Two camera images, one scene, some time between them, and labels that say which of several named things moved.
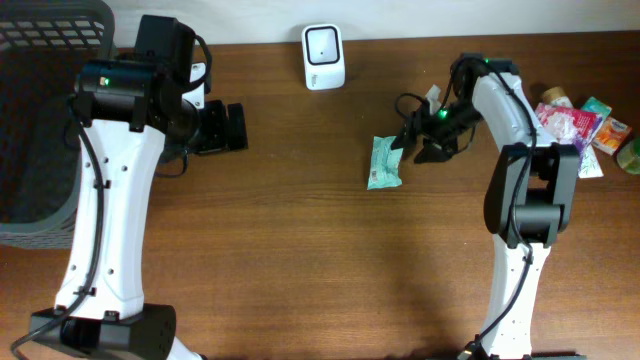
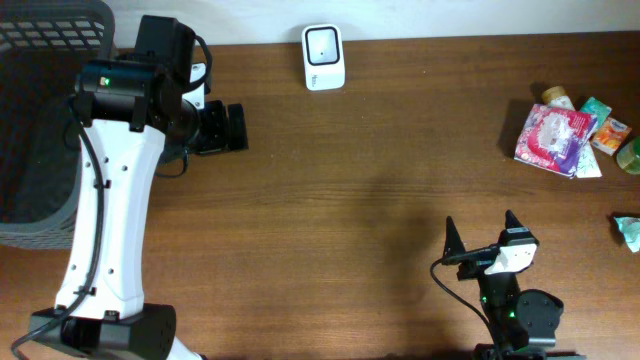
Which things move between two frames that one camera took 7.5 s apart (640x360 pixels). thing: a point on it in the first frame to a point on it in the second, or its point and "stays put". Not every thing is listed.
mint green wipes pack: [384, 169] to [630, 227]
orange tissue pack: [612, 136] stays put
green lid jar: [628, 156] to [615, 135]
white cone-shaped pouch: [591, 168] stays put
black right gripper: [444, 151] to [471, 268]
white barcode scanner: [324, 56] stays put
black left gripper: [216, 136] stays put
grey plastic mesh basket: [43, 46] stays put
